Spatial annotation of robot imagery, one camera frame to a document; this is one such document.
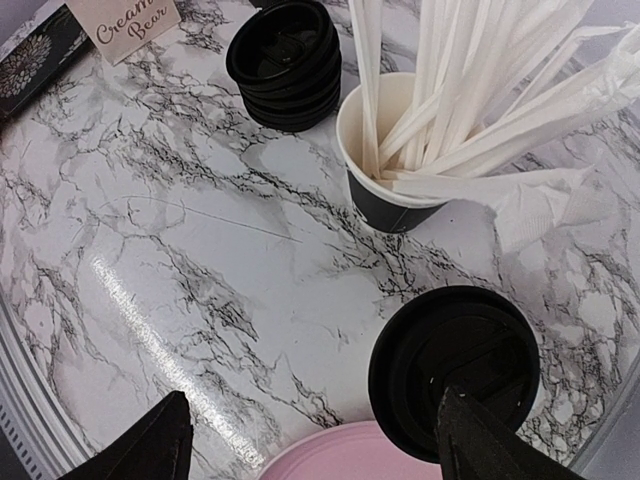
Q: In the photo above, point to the aluminium table edge rail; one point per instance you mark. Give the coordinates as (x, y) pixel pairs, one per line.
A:
(40, 434)

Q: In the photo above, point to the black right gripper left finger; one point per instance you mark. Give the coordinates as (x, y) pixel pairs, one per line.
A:
(157, 446)

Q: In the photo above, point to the stack of black lids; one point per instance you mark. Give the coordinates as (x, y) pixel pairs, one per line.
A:
(287, 62)

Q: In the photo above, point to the black coffee cup lid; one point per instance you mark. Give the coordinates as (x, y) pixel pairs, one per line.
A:
(463, 336)

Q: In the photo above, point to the black floral tray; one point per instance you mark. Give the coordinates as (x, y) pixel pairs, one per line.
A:
(39, 59)

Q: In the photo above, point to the white paper takeout bag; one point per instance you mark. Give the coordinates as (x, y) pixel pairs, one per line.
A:
(118, 28)

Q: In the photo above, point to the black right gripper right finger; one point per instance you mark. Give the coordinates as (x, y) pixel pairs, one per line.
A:
(474, 444)

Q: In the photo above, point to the pink plastic plate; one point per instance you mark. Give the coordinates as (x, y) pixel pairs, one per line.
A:
(357, 450)

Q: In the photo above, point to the black cup holding straws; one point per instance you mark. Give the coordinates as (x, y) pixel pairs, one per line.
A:
(380, 208)

